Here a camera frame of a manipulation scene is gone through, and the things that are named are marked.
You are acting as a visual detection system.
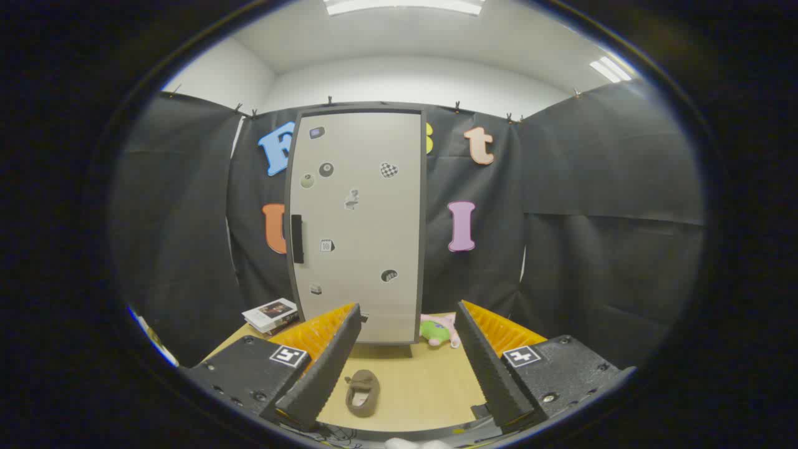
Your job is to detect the small ceiling light panel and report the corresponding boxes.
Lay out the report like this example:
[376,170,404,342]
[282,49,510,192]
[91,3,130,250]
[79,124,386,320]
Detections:
[589,56,633,84]

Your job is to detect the brown cover book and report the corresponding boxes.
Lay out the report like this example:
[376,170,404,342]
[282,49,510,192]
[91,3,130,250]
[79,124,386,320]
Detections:
[265,314,301,337]

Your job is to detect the dark grey shoe cabinet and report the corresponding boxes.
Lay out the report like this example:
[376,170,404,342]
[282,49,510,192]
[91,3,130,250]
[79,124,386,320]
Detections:
[284,102,431,359]

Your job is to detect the pink and green plush toy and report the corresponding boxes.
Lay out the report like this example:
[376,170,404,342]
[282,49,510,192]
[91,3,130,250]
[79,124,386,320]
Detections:
[419,314,462,349]

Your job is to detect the black backdrop cloth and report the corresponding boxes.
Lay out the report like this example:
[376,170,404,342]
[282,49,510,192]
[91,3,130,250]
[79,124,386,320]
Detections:
[109,81,705,375]

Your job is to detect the brown fuzzy shoe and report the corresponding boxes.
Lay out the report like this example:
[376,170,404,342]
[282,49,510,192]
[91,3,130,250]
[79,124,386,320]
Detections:
[345,369,381,418]

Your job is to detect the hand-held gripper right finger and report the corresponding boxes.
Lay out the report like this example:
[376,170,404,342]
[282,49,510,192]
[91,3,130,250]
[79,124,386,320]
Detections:
[457,299,637,434]

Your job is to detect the long ceiling light panel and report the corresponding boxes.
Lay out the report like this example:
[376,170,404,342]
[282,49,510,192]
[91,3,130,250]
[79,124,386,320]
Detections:
[323,0,486,16]

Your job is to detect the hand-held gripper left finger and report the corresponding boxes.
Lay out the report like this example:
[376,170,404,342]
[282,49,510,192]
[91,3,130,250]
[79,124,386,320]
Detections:
[180,302,363,434]

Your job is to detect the white shoe cabinet door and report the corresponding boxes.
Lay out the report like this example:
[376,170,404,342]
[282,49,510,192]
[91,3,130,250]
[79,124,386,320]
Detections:
[289,111,425,344]

